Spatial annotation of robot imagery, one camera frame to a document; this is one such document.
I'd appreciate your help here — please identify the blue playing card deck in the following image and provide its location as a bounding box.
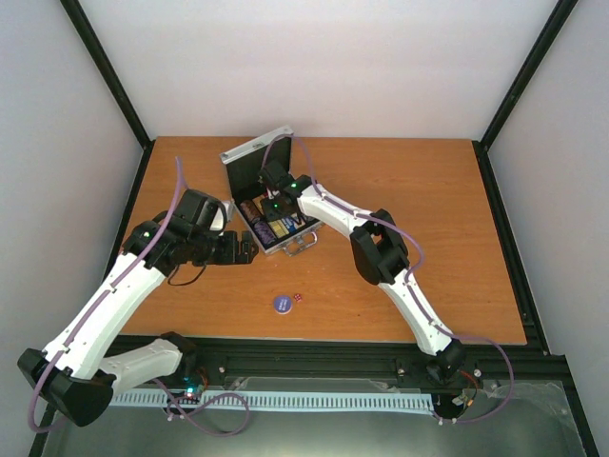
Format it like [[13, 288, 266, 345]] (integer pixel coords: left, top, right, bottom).
[[267, 214, 306, 239]]

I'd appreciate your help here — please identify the purple poker chip stack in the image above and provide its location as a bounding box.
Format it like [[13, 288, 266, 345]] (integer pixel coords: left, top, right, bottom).
[[253, 220, 277, 248]]

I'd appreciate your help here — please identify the aluminium poker case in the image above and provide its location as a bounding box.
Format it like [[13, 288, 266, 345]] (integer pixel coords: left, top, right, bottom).
[[220, 126, 322, 256]]

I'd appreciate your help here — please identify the brown poker chip stack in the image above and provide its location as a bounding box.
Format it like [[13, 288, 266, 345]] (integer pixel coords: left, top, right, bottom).
[[239, 200, 263, 224]]

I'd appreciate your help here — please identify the blue small blind button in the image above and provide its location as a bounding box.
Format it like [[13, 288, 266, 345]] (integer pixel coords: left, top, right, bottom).
[[272, 295, 293, 315]]

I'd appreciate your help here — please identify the red playing card deck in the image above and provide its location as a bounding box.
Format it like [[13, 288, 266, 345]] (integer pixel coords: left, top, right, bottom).
[[252, 195, 265, 216]]

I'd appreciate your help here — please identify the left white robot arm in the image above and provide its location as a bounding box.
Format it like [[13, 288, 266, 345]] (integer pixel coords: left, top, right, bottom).
[[17, 211, 258, 433]]

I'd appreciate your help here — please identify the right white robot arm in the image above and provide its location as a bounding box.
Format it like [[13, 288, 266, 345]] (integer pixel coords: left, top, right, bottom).
[[260, 171, 465, 386]]

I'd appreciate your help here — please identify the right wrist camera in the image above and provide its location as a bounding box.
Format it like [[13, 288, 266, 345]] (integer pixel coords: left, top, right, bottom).
[[259, 160, 294, 191]]

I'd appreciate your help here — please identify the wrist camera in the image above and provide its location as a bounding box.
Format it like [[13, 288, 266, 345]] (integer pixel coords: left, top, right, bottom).
[[259, 160, 294, 191], [210, 200, 235, 232]]

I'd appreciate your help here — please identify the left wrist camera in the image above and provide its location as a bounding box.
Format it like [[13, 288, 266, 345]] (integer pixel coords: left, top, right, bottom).
[[210, 200, 235, 232]]

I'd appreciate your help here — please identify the black aluminium frame rail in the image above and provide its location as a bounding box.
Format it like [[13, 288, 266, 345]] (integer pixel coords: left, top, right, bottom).
[[103, 336, 575, 393]]

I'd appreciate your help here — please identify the light blue cable duct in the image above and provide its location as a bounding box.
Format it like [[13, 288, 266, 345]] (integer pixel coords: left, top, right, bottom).
[[111, 386, 435, 413]]

